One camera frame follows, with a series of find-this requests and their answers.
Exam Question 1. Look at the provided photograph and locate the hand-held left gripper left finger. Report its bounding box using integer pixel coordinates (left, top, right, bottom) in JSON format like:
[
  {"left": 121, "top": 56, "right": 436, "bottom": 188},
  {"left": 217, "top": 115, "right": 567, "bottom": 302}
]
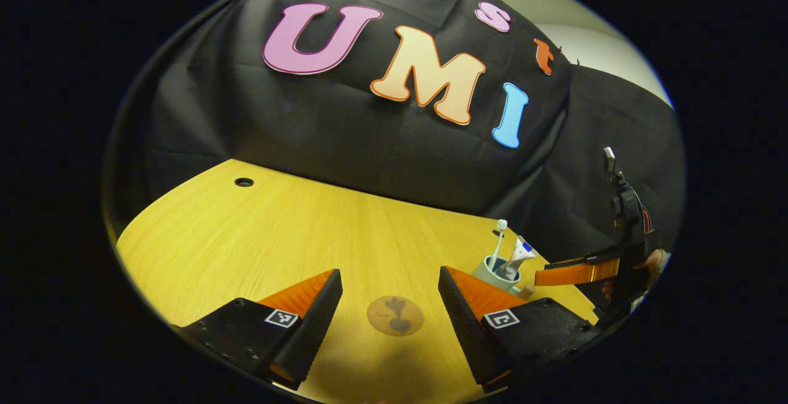
[{"left": 174, "top": 269, "right": 344, "bottom": 391}]

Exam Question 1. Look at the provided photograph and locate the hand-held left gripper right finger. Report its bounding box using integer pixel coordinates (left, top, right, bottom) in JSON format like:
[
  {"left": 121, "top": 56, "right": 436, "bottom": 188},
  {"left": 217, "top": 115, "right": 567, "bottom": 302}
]
[{"left": 438, "top": 265, "right": 602, "bottom": 394}]

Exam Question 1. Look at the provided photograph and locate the pale green cup wooden handle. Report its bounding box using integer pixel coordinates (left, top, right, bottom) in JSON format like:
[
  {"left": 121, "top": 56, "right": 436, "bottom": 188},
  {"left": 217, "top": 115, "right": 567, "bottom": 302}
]
[{"left": 472, "top": 255, "right": 536, "bottom": 301}]

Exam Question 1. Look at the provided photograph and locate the white toothpaste tube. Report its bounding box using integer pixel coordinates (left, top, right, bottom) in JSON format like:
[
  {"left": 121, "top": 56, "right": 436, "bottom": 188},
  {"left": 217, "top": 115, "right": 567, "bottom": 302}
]
[{"left": 500, "top": 236, "right": 536, "bottom": 281}]

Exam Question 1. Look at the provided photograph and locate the round cork coaster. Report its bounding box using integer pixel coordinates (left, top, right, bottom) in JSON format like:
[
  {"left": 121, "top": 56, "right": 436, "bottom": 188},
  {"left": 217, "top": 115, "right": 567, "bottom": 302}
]
[{"left": 367, "top": 295, "right": 425, "bottom": 336}]

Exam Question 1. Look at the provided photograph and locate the pale green toothbrush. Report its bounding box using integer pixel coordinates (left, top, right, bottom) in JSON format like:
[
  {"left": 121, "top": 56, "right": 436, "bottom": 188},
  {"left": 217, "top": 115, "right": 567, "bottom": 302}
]
[{"left": 488, "top": 219, "right": 509, "bottom": 272}]

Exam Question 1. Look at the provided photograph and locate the wooden desktop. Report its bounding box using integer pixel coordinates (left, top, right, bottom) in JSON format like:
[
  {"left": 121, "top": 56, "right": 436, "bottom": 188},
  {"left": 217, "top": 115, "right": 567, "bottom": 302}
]
[{"left": 116, "top": 159, "right": 599, "bottom": 402}]

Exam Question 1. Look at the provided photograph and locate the black backdrop cloth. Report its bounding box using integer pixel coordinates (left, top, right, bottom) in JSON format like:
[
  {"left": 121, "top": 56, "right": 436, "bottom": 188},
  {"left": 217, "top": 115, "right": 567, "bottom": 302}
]
[{"left": 105, "top": 0, "right": 687, "bottom": 331}]

